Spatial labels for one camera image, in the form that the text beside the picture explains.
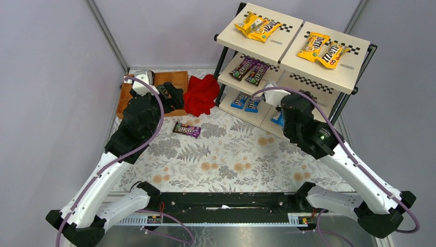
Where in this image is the purple candy bag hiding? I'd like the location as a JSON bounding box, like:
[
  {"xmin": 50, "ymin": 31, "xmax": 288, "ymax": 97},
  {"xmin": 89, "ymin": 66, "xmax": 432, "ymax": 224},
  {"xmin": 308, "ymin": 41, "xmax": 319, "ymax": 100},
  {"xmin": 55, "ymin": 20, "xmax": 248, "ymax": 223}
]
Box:
[{"xmin": 172, "ymin": 122, "xmax": 202, "ymax": 138}]

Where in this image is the blue M&M bag moved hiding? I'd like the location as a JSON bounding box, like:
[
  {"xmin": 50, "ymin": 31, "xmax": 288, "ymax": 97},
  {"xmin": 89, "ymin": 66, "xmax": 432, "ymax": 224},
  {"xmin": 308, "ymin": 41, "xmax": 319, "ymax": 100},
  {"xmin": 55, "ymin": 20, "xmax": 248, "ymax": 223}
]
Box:
[{"xmin": 244, "ymin": 97, "xmax": 260, "ymax": 113}]

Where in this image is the brown m&m bag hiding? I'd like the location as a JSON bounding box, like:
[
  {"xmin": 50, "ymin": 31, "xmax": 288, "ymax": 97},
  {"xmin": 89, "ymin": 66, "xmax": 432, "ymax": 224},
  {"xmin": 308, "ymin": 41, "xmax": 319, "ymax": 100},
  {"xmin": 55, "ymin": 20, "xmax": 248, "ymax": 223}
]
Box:
[
  {"xmin": 229, "ymin": 57, "xmax": 257, "ymax": 81},
  {"xmin": 245, "ymin": 62, "xmax": 270, "ymax": 86}
]

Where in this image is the yellow candy bag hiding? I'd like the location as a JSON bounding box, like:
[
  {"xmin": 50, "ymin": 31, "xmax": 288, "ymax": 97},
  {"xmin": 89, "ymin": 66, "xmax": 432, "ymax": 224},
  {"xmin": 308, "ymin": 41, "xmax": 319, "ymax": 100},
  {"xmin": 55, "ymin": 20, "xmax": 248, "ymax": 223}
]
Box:
[
  {"xmin": 317, "ymin": 42, "xmax": 350, "ymax": 69},
  {"xmin": 234, "ymin": 11, "xmax": 264, "ymax": 37},
  {"xmin": 297, "ymin": 32, "xmax": 330, "ymax": 62}
]

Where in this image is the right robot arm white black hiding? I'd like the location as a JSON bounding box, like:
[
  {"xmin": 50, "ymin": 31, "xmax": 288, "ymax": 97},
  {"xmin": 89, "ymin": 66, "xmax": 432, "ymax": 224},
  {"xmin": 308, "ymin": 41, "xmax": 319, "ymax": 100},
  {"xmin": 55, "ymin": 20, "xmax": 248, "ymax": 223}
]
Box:
[{"xmin": 279, "ymin": 92, "xmax": 416, "ymax": 238}]

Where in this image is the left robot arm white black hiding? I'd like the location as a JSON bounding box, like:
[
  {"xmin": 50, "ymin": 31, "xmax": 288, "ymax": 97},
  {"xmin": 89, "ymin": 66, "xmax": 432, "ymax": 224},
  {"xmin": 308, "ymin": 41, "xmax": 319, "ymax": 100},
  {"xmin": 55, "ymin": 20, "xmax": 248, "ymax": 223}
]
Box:
[{"xmin": 46, "ymin": 82, "xmax": 184, "ymax": 246}]

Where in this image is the blue M&M bag bottom shelf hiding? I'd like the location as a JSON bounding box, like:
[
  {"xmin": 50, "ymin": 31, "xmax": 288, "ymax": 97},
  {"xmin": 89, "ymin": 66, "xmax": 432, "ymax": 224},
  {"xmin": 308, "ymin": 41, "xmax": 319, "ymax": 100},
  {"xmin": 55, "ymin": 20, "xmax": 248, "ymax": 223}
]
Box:
[{"xmin": 230, "ymin": 92, "xmax": 250, "ymax": 109}]

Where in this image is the brown M&M bag on shelf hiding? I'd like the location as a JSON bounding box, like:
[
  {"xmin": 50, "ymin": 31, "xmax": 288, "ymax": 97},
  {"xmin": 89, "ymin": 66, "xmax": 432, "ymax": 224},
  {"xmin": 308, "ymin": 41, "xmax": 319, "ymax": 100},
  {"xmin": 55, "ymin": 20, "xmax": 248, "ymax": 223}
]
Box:
[{"xmin": 229, "ymin": 57, "xmax": 257, "ymax": 81}]

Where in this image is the cream three-tier shelf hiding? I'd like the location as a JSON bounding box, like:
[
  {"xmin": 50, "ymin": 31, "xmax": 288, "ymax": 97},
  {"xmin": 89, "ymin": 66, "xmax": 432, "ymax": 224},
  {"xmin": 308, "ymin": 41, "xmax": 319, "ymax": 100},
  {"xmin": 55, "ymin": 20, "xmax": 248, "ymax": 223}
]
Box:
[{"xmin": 214, "ymin": 3, "xmax": 377, "ymax": 137}]

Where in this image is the yellow M&M bag on shelf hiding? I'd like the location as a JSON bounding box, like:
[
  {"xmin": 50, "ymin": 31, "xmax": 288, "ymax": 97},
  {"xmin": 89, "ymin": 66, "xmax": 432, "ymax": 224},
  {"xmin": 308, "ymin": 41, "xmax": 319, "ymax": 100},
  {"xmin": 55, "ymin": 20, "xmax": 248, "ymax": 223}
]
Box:
[{"xmin": 248, "ymin": 18, "xmax": 282, "ymax": 43}]

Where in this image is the wooden compartment tray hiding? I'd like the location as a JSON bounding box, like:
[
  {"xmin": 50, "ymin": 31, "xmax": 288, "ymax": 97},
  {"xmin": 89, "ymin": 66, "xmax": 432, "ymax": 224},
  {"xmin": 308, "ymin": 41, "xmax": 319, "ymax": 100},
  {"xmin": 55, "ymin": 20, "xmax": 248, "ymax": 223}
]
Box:
[{"xmin": 116, "ymin": 71, "xmax": 189, "ymax": 119}]

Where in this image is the red cloth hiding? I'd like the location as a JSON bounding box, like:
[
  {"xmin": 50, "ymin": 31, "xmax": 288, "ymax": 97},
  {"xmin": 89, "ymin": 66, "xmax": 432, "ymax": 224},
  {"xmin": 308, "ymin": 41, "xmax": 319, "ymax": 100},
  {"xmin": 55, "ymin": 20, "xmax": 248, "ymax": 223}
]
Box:
[{"xmin": 183, "ymin": 74, "xmax": 220, "ymax": 117}]

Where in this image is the floral tablecloth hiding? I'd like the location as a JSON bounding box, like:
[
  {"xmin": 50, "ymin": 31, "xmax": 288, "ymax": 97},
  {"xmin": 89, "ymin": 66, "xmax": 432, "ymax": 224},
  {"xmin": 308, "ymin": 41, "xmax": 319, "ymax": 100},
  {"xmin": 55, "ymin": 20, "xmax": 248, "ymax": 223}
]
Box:
[{"xmin": 112, "ymin": 107, "xmax": 352, "ymax": 192}]

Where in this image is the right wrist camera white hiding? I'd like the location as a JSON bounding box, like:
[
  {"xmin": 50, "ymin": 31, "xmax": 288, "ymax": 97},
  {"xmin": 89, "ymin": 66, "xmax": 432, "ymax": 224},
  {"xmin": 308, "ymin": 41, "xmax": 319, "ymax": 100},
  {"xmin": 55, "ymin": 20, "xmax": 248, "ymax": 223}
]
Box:
[{"xmin": 263, "ymin": 89, "xmax": 290, "ymax": 107}]

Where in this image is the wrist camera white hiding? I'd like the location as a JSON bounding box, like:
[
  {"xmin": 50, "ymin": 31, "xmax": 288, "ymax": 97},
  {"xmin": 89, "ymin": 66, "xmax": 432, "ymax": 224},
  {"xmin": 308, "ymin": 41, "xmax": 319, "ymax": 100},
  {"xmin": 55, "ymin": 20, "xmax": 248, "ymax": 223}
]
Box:
[
  {"xmin": 124, "ymin": 70, "xmax": 159, "ymax": 96},
  {"xmin": 263, "ymin": 89, "xmax": 290, "ymax": 107}
]

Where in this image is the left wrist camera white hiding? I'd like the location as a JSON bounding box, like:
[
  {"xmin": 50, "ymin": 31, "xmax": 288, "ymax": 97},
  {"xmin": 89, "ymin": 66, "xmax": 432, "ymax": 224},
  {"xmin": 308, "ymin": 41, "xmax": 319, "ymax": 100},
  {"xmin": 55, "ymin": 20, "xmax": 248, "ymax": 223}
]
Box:
[{"xmin": 124, "ymin": 70, "xmax": 159, "ymax": 96}]

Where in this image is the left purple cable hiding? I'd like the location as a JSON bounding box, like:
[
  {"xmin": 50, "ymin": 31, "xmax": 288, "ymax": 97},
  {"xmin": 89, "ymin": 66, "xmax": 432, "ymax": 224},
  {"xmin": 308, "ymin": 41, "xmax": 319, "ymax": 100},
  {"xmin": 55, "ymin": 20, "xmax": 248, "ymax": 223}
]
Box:
[{"xmin": 55, "ymin": 76, "xmax": 166, "ymax": 247}]

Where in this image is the purple cable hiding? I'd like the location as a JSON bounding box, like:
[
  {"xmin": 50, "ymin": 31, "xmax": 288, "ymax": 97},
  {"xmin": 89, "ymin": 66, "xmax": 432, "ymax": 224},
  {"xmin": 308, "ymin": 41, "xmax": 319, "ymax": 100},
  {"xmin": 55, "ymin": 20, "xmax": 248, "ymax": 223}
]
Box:
[
  {"xmin": 55, "ymin": 76, "xmax": 166, "ymax": 247},
  {"xmin": 250, "ymin": 86, "xmax": 420, "ymax": 235}
]

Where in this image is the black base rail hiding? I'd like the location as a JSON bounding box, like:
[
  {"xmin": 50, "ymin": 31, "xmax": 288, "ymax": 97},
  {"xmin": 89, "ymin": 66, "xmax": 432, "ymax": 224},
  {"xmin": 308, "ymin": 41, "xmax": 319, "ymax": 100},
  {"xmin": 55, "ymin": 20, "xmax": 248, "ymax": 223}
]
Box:
[{"xmin": 135, "ymin": 182, "xmax": 321, "ymax": 225}]

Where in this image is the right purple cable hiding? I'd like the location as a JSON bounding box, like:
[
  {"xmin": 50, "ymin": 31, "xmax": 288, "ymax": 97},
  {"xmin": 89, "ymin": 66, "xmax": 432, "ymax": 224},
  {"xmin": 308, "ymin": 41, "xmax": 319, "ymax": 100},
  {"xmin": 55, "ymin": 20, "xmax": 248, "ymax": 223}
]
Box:
[{"xmin": 250, "ymin": 86, "xmax": 420, "ymax": 235}]

